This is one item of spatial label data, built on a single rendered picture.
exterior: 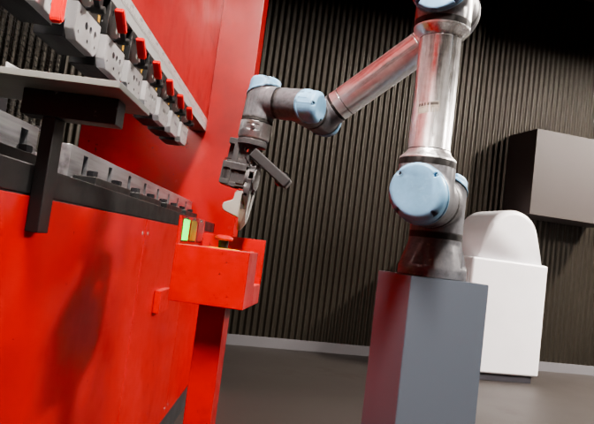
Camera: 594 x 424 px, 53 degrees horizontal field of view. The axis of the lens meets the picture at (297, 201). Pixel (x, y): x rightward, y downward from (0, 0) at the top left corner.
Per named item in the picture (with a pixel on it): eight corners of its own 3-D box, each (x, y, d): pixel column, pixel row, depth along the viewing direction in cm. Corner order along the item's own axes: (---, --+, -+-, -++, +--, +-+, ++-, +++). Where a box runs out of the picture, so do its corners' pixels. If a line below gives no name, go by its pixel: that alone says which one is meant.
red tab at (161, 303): (158, 314, 184) (161, 291, 184) (151, 313, 184) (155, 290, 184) (168, 308, 199) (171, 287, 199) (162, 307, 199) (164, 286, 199)
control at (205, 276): (242, 310, 124) (254, 223, 125) (167, 299, 125) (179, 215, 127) (257, 303, 143) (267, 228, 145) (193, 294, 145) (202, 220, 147)
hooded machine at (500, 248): (457, 378, 443) (475, 202, 454) (422, 362, 498) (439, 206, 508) (537, 384, 460) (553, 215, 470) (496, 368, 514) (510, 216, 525)
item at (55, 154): (97, 240, 89) (118, 98, 91) (0, 228, 89) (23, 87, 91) (105, 240, 93) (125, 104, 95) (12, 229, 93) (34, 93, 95)
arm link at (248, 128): (274, 130, 146) (269, 122, 138) (270, 147, 146) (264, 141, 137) (244, 124, 147) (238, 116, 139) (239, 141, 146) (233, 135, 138)
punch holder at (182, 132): (178, 140, 244) (185, 101, 245) (158, 138, 243) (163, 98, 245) (186, 147, 258) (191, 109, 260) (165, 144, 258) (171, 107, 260)
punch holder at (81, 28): (72, 36, 124) (85, -40, 125) (32, 31, 124) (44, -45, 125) (95, 59, 139) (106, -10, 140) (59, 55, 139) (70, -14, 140)
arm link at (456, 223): (468, 238, 137) (474, 178, 138) (456, 232, 125) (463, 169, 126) (416, 232, 142) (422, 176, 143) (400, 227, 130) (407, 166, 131)
